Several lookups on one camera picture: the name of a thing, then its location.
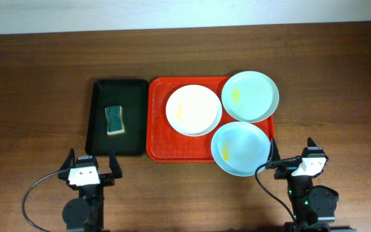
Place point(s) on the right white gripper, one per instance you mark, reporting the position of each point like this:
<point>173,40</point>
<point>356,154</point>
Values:
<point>283,169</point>

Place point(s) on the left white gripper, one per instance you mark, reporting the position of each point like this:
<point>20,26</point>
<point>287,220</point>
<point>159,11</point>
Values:
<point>106,177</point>

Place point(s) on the green and yellow sponge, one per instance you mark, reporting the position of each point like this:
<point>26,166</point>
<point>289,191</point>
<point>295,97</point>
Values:
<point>114,120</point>

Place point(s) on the white plate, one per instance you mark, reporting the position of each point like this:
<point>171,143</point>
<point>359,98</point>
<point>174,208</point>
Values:
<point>193,110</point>

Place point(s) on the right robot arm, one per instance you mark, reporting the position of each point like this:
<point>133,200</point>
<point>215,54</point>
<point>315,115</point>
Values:
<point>313,206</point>

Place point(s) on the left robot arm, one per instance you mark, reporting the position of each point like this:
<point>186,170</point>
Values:
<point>86,212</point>

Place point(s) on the black plastic tray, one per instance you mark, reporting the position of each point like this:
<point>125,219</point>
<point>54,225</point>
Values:
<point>132,96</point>

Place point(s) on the red plastic tray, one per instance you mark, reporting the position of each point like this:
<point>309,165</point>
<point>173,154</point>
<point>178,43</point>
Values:
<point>163,143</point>

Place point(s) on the light blue plate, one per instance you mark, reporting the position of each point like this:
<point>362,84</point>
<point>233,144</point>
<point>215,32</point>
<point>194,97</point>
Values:
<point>239,148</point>

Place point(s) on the mint green plate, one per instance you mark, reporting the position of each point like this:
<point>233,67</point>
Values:
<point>250,96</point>

